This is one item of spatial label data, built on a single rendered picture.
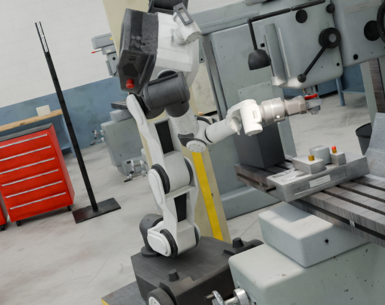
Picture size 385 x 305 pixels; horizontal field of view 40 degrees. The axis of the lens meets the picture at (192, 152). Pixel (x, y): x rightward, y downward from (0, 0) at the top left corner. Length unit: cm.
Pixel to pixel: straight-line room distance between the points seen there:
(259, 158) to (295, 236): 66
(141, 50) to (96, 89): 886
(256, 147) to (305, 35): 73
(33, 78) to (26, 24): 102
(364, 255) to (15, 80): 927
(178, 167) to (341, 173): 71
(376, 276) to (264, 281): 44
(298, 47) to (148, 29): 56
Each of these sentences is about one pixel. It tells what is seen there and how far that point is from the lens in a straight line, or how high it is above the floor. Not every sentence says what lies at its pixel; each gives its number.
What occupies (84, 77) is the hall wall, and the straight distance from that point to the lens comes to 1080.
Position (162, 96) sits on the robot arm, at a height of 140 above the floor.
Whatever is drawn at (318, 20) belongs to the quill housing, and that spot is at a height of 152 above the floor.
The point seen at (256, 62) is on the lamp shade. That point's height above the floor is 144.
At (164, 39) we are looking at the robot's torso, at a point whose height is 159.
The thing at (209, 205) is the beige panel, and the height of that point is 43.
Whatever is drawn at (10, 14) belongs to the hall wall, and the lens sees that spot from 1080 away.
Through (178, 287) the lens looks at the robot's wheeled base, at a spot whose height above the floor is 60.
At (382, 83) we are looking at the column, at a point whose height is 121.
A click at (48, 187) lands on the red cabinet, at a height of 35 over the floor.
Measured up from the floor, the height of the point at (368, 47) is 139.
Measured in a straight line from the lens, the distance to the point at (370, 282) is 209.
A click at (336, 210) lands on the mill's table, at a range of 185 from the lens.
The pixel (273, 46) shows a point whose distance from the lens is 191.
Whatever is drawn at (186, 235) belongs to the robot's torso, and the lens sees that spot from 251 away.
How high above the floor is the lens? 158
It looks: 12 degrees down
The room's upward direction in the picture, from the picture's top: 15 degrees counter-clockwise
